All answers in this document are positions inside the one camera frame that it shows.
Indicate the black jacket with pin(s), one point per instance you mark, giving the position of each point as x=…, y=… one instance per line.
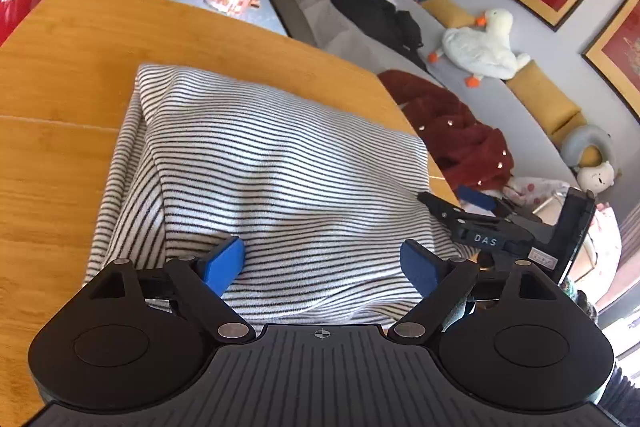
x=375, y=14

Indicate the white round plush doll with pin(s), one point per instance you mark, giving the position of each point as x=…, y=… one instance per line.
x=597, y=177

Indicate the striped white knit garment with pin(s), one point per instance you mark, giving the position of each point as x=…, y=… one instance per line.
x=280, y=167

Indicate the pink patterned cloth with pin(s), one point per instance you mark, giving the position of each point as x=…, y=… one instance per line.
x=530, y=189

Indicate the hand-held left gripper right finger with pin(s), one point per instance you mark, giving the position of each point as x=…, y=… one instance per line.
x=420, y=267

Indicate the white goose plush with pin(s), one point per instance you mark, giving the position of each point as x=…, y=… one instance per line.
x=480, y=49

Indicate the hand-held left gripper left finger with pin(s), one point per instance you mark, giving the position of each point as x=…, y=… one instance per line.
x=225, y=264

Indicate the large mustard cushion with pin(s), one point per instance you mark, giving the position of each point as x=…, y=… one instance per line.
x=545, y=102

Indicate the grey neck pillow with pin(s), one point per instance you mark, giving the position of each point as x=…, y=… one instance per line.
x=575, y=144

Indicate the dark red fuzzy coat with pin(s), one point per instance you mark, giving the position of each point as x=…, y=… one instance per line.
x=450, y=132

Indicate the small mustard cushion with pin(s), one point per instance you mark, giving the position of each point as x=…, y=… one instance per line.
x=447, y=12

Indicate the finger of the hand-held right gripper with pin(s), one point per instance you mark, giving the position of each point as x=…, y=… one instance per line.
x=440, y=207
x=475, y=197

